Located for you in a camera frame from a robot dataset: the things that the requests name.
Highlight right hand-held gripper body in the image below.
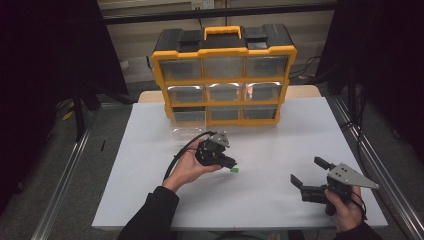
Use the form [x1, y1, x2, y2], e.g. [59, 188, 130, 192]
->
[299, 161, 381, 217]

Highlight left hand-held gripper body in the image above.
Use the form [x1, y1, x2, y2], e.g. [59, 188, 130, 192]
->
[194, 130, 234, 168]

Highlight clear plastic drawer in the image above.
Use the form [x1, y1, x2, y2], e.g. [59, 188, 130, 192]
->
[171, 109, 208, 137]

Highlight yellow black drawer organizer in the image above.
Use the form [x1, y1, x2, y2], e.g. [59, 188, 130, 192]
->
[151, 23, 298, 128]

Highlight person's right hand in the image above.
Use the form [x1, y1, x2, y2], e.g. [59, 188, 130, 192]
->
[324, 185, 365, 234]

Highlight person's left hand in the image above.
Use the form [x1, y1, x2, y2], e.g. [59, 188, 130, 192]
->
[162, 138, 224, 194]

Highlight set of clear organizer bins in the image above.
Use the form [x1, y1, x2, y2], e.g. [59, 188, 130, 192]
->
[159, 55, 289, 121]

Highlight black curtain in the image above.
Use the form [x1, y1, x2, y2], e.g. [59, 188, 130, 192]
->
[315, 0, 424, 164]
[0, 0, 130, 214]

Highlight black metal stand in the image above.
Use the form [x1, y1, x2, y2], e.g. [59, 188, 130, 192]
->
[70, 66, 136, 143]

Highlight black horizontal bar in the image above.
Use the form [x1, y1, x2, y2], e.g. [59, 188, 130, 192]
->
[101, 1, 338, 26]

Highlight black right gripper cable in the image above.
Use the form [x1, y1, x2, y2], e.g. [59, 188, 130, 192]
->
[349, 191, 368, 222]

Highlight aluminium floor rail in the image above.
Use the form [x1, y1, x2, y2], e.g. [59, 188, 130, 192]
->
[328, 95, 424, 240]
[30, 102, 134, 240]

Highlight black floor cables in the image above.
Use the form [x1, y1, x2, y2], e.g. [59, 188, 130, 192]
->
[288, 55, 323, 81]

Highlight white wall socket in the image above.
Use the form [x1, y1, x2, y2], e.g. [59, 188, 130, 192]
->
[191, 0, 216, 11]

